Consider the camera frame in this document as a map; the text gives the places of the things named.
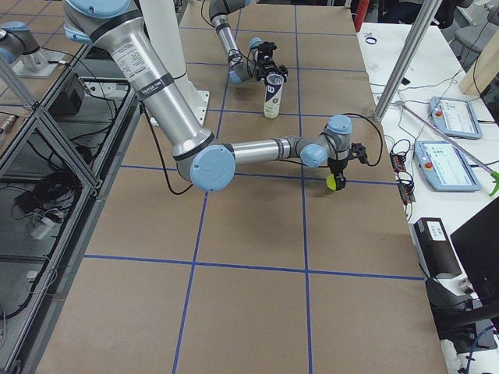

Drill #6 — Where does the lower teach pendant tablet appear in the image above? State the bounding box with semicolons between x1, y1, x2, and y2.
414;141;481;192

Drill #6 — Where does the aluminium frame post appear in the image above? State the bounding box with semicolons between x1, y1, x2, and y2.
373;0;441;122

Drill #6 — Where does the blue tape line lengthwise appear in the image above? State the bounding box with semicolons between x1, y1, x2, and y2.
293;5;314;373

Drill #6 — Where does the black box with label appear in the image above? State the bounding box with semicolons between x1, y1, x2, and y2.
412;217;462;279

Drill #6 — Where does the black monitor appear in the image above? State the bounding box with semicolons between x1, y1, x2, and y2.
451;199;498;304

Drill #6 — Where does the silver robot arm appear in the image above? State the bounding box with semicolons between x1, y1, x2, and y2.
209;0;288;84
63;1;353;192

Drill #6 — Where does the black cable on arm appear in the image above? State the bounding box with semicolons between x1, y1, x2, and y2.
200;0;264;81

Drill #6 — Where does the clear tennis ball can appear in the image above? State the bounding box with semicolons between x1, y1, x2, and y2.
264;72;285;119

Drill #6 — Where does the teach pendant tablet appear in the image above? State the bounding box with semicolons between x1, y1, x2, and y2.
430;97;483;140
414;141;481;192

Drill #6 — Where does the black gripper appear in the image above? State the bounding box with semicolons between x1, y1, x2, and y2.
255;59;288;83
327;158;348;191

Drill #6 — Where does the upper teach pendant tablet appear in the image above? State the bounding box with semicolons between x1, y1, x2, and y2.
430;97;483;140

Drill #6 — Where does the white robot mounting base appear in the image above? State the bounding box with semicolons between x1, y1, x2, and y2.
139;0;210;126

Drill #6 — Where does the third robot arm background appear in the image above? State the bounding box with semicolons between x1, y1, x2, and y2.
1;21;67;78

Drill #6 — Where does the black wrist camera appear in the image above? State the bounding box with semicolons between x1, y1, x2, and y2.
349;143;370;165
257;41;277;61

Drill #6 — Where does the purple reacher grabber stick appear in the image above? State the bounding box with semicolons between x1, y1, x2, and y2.
395;101;498;196

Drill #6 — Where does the Wilson yellow tennis ball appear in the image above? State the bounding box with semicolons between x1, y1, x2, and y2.
326;174;337;191

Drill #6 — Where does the blue tape line crosswise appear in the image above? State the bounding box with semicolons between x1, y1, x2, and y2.
83;254;424;281

